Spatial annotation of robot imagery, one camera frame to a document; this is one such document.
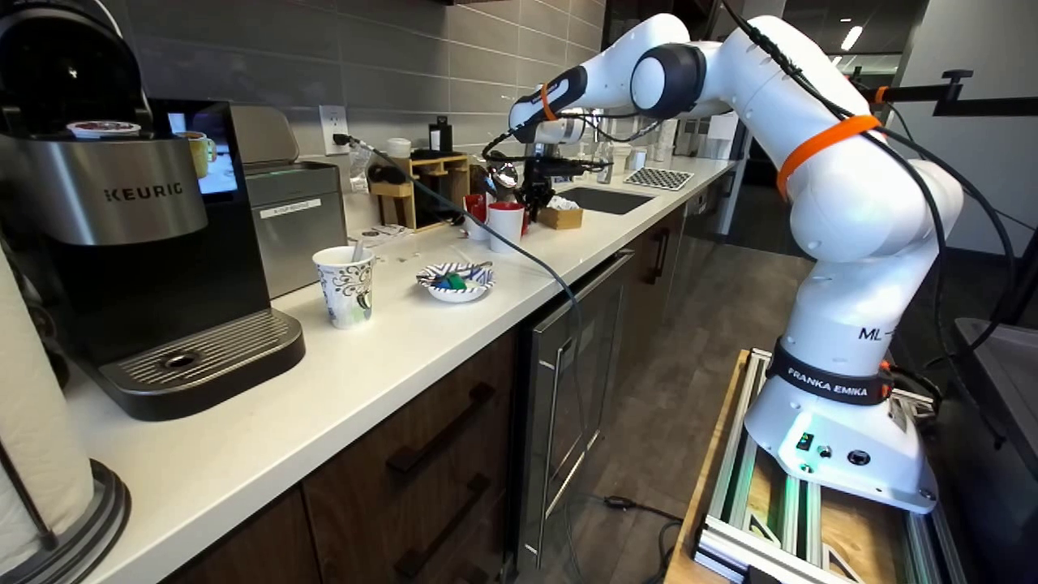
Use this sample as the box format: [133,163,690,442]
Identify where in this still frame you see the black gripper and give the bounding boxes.
[519,147,559,217]

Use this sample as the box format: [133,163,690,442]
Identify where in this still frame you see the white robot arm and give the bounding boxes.
[511,13,964,513]

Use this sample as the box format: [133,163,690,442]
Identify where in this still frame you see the blue and white bowl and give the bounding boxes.
[416,261,493,306]

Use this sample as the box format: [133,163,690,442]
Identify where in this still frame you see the wooden box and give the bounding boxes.
[539,196,585,229]

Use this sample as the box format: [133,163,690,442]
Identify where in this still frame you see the white and red cup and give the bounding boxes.
[483,202,525,249]

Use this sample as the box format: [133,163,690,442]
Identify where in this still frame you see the stainless steel sink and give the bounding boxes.
[560,189,652,215]

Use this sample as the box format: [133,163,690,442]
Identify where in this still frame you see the dark glass bottle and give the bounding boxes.
[428,116,455,155]

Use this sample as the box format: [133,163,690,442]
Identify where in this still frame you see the wooden organizer rack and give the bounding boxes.
[367,155,471,226]

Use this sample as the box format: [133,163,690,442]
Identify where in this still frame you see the stainless steel dishwasher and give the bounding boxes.
[517,254,631,573]

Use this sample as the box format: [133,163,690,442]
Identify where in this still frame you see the patterned paper cup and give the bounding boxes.
[312,243,374,326]

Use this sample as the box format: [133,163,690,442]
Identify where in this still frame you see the silver metal appliance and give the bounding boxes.
[230,104,347,297]

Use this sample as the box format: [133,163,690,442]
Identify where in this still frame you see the dark wooden cabinet drawers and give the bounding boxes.
[162,335,517,584]

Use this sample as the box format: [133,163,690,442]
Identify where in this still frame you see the Keurig coffee machine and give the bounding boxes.
[0,0,306,418]

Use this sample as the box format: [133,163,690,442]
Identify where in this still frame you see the paper towel roll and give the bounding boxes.
[0,256,94,573]

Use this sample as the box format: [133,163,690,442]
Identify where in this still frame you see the black paper towel holder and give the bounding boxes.
[0,460,133,584]

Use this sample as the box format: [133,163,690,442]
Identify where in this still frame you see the black cable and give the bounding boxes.
[333,128,594,326]

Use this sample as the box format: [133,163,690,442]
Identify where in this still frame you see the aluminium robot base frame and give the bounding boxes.
[663,347,968,584]

